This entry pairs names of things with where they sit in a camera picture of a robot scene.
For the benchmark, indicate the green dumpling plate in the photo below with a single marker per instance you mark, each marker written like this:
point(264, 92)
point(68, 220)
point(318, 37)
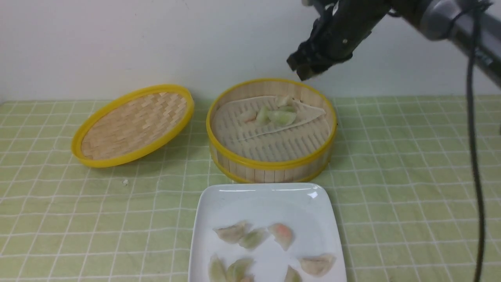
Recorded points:
point(236, 272)
point(216, 270)

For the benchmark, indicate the green dumpling plate bottom middle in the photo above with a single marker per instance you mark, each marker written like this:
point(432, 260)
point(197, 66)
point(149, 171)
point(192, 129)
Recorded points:
point(236, 272)

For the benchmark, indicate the white steamer liner cloth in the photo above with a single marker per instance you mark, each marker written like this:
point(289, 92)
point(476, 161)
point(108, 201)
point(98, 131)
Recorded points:
point(268, 143)

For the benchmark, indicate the slim green dumpling in steamer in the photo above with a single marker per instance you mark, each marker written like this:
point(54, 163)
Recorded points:
point(262, 116)

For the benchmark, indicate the pink dumpling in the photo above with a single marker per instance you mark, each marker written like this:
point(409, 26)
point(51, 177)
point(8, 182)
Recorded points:
point(248, 116)
point(283, 235)

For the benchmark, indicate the large green dumpling in steamer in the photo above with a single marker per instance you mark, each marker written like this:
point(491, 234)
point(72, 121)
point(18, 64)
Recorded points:
point(281, 118)

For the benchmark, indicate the green dumpling on plate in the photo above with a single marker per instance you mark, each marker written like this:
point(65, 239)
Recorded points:
point(253, 238)

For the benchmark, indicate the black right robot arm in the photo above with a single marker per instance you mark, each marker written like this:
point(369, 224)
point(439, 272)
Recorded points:
point(465, 23)

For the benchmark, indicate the pink dumpling on plate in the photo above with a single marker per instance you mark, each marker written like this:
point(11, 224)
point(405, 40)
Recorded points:
point(283, 235)

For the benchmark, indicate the pale white dumpling on plate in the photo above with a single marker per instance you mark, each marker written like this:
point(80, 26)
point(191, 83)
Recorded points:
point(232, 234)

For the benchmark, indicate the green dumpling plate bottom left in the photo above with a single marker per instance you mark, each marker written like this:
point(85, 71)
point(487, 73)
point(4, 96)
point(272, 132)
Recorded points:
point(216, 270)

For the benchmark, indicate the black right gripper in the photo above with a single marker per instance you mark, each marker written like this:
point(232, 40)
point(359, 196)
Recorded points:
point(341, 26)

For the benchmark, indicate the yellow rimmed bamboo steamer basket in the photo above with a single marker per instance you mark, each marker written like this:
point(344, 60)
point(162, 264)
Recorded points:
point(245, 170)

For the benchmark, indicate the yellow rimmed bamboo steamer lid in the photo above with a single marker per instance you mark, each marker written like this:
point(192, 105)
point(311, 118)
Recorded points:
point(133, 126)

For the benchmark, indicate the white square plate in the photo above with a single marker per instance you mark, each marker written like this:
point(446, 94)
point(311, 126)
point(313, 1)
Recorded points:
point(304, 207)

